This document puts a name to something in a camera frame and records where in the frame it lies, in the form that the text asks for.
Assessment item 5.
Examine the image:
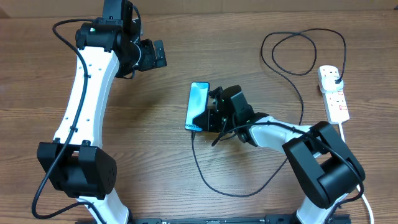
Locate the black USB charging cable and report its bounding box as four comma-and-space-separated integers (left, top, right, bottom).
190, 28, 347, 198

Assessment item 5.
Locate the white charger plug adapter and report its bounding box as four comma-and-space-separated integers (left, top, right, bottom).
319, 77, 344, 93

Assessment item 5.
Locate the white power strip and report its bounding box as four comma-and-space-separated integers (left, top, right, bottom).
317, 65, 349, 124

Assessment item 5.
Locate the teal Galaxy smartphone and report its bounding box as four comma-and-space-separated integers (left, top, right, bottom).
185, 82, 210, 132

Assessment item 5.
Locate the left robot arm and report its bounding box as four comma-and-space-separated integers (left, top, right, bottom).
37, 0, 167, 223

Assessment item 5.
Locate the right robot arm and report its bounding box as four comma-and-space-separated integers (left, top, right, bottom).
185, 82, 365, 223

